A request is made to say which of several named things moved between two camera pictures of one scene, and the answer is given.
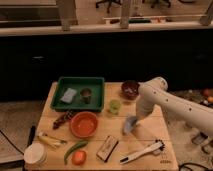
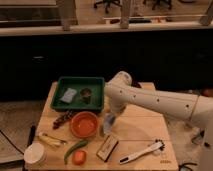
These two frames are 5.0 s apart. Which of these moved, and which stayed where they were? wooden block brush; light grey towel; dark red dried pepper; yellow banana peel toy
Moved: light grey towel
Stayed: yellow banana peel toy; wooden block brush; dark red dried pepper
